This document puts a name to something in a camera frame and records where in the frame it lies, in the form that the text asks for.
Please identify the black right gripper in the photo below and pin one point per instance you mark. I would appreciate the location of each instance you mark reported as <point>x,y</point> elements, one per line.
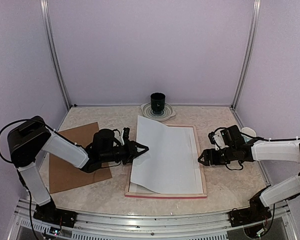
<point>213,161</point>

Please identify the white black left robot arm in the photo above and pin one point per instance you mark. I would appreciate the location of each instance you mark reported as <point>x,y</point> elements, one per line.
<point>33,135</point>

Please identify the aluminium corner post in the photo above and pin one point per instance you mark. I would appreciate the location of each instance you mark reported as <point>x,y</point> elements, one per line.
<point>53,53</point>
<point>248,53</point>

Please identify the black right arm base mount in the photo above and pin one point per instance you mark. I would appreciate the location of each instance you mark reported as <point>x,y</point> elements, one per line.
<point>247,216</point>

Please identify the brown backing board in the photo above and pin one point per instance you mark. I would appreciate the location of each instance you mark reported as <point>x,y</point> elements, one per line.
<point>64,176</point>

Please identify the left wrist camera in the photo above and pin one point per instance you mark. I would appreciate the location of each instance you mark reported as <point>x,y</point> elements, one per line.
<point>124,137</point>

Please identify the striped ceramic plate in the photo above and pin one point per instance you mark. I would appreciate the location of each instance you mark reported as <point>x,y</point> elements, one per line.
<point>167,113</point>

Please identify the dark green cup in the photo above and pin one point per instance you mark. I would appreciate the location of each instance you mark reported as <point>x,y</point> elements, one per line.
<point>157,102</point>

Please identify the pink wooden picture frame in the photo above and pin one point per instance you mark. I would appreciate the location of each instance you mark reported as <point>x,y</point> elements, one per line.
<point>201,175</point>

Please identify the right aluminium corner post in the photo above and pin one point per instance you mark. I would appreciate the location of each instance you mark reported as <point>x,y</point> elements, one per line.
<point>248,53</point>

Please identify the landscape photo print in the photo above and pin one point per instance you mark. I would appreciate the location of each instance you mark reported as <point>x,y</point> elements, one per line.
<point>164,155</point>

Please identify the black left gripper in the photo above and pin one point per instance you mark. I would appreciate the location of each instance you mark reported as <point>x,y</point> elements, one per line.
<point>132,151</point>

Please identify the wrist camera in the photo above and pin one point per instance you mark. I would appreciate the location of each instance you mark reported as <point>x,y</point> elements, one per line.
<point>216,139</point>
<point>124,137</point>

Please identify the left aluminium corner post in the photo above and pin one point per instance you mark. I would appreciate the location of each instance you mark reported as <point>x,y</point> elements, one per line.
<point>53,53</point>

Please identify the light blue paper cup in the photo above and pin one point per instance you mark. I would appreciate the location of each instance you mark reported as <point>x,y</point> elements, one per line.
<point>248,133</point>

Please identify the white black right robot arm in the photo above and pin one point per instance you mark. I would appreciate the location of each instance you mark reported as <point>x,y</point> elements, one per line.
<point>231,144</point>

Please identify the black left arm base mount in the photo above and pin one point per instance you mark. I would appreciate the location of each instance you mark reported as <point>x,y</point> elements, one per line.
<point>60,217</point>

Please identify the aluminium front rail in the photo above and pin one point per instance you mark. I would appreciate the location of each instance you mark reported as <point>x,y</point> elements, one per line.
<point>89,225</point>

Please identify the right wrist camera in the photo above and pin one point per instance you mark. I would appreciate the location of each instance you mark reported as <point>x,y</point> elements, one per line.
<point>216,139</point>

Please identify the white mat board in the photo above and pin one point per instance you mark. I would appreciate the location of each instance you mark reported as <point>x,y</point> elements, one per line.
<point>196,162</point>

